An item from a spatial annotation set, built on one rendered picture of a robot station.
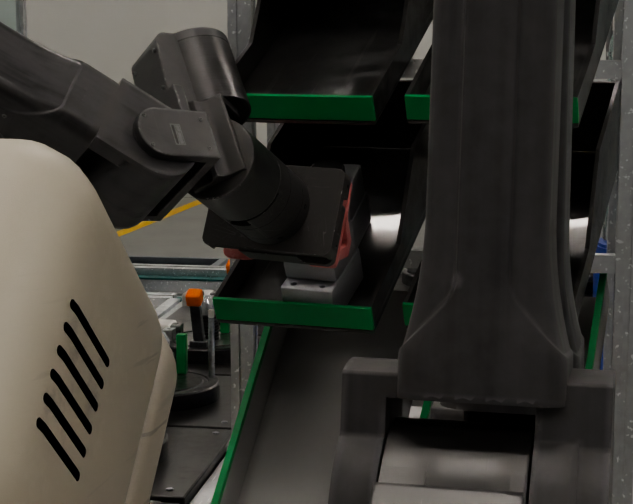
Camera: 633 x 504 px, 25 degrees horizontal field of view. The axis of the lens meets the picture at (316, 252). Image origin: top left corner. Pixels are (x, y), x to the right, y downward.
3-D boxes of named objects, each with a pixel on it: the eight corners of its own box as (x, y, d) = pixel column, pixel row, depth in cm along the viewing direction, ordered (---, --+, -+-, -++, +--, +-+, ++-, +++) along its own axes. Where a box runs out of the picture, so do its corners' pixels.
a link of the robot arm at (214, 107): (181, 208, 94) (258, 171, 93) (153, 119, 97) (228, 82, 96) (224, 239, 101) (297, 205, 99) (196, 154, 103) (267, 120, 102)
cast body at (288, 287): (337, 324, 113) (324, 248, 109) (285, 318, 114) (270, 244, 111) (373, 264, 119) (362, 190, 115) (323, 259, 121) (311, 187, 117)
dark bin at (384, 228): (374, 334, 112) (362, 254, 108) (217, 323, 116) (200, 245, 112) (455, 152, 133) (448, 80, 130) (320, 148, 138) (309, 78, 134)
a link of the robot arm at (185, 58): (83, 224, 95) (146, 153, 89) (43, 78, 99) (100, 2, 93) (233, 228, 102) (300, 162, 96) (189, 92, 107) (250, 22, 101)
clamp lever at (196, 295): (205, 343, 195) (199, 296, 191) (190, 343, 195) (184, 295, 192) (210, 328, 198) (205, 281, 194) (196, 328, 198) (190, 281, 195)
